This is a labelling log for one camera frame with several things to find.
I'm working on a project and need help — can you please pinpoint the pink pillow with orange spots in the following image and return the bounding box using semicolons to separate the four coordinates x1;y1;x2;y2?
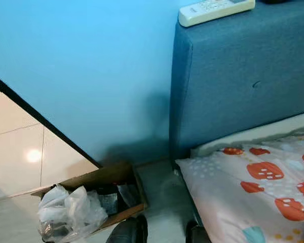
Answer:
175;132;304;243

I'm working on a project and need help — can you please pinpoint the beige sheeted mattress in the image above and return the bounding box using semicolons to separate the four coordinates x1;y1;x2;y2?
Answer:
189;112;304;158

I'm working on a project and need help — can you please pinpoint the blue upholstered headboard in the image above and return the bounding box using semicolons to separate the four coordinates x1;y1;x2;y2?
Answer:
169;2;304;163

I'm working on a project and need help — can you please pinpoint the black remote control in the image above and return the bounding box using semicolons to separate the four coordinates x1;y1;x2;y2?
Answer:
258;0;295;5

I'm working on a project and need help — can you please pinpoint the white remote control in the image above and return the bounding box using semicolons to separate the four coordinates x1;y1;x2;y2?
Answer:
178;0;256;28

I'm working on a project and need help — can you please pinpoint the black robot right foot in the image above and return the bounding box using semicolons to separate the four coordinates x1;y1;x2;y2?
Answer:
184;220;211;243

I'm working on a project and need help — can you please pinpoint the black robot foot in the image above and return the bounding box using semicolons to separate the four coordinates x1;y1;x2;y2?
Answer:
184;220;211;243
105;215;149;243

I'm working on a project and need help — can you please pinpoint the brown cardboard box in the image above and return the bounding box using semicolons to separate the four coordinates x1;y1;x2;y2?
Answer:
30;161;149;241

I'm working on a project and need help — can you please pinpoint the black robot left foot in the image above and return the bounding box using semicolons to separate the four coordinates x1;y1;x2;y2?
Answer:
105;215;149;243

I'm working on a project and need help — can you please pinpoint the white plastic bag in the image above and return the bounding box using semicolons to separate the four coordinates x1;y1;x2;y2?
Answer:
37;184;108;243

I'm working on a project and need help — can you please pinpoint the black door frame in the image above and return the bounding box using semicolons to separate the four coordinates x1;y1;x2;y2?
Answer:
0;70;102;168

